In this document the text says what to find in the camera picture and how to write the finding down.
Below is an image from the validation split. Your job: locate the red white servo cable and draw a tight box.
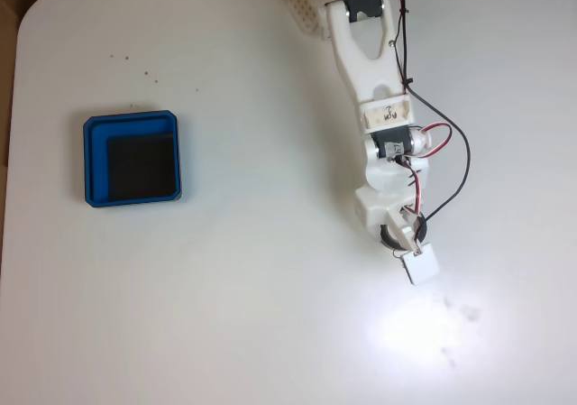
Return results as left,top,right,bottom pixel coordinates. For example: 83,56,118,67
395,123,453,216

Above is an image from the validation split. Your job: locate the black camera cable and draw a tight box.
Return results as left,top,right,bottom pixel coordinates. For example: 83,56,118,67
389,0,472,226

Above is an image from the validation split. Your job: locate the black foam pad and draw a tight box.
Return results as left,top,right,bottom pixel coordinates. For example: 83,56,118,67
106,132,178,201

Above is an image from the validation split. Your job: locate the blue square box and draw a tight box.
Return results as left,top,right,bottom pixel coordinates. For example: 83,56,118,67
82,109,184,209

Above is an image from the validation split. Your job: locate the black tape roll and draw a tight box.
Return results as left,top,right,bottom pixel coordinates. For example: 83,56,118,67
377,212,429,251

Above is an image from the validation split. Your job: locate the white square camera box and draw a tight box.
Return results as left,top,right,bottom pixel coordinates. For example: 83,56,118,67
399,241,441,287

